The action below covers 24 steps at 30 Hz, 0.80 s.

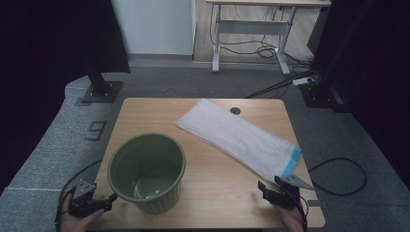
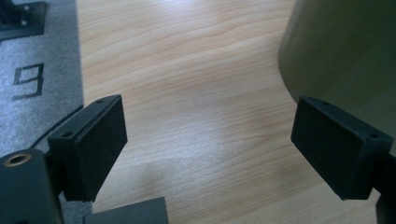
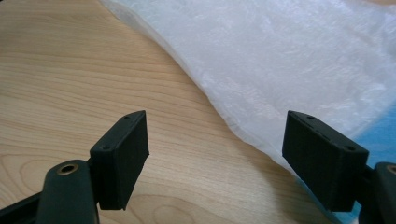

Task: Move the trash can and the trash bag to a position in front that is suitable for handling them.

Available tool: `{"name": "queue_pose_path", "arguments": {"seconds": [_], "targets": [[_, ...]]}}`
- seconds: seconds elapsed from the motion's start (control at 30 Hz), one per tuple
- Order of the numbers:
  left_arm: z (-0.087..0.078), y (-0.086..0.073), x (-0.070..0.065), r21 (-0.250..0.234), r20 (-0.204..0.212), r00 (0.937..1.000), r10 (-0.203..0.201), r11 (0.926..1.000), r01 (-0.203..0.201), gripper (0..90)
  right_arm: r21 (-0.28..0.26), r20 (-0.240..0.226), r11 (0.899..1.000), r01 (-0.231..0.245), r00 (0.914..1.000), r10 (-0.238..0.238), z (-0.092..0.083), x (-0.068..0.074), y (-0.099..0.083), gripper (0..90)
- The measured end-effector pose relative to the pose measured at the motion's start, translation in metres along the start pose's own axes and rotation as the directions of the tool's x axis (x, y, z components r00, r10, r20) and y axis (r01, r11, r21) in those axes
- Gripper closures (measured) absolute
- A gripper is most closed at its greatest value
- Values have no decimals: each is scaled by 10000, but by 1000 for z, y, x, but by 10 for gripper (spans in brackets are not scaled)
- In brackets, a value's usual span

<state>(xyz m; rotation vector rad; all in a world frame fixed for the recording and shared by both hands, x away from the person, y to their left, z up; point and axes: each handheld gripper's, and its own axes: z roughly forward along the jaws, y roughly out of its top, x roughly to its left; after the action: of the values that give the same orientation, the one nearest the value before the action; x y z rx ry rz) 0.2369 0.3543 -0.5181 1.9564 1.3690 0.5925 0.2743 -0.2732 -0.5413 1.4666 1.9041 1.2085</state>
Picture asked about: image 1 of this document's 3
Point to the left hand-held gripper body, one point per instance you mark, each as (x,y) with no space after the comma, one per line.
(84,201)

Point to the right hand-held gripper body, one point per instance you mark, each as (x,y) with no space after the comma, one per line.
(288,193)

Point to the green plastic bin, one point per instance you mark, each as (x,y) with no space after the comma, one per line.
(145,161)

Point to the white plastic bag blue edge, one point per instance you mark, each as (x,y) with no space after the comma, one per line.
(235,135)

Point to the person's left hand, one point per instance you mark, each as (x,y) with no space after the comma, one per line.
(75,225)

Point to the person's right hand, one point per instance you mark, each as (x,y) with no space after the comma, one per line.
(293,220)

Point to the black metal stand square base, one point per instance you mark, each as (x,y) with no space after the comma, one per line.
(101,90)

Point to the white power strip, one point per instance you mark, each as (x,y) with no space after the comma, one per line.
(303,81)

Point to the dark curtain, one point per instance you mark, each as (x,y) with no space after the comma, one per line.
(48,48)
(380,64)

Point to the white-legged desk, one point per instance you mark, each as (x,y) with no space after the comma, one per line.
(251,27)

